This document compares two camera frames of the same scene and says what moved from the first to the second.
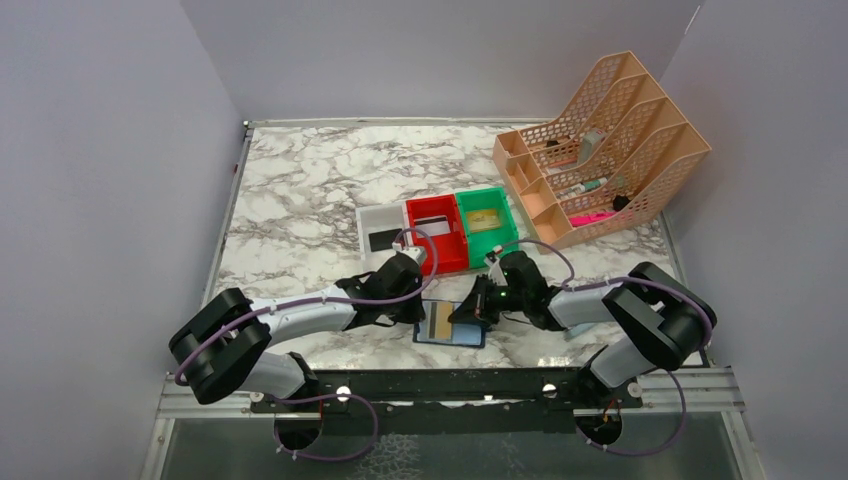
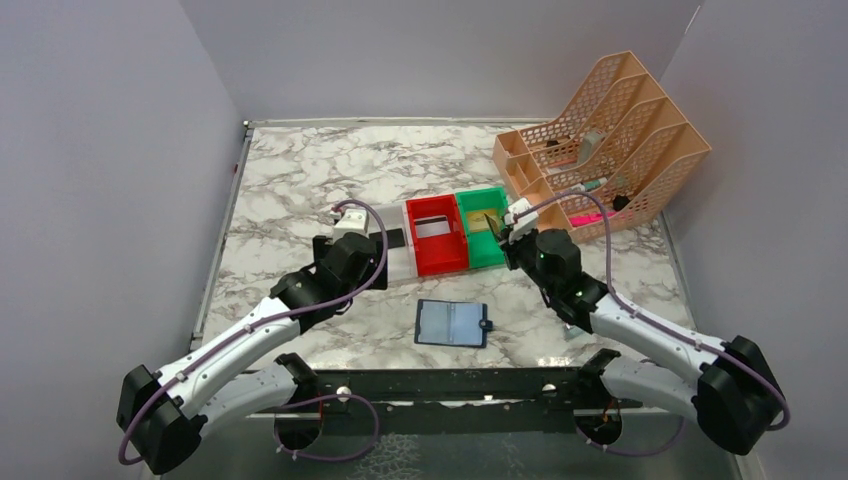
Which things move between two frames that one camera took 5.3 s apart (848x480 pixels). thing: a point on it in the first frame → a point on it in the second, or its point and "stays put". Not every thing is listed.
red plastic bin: [442, 252] stays put
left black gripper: [403, 307] → [382, 258]
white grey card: [435, 225] stays put
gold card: [439, 325] → [493, 226]
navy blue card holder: [437, 329] stays put
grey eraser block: [589, 143] stays put
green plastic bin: [488, 223] stays put
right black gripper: [481, 299] → [506, 240]
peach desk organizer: [616, 154] stays put
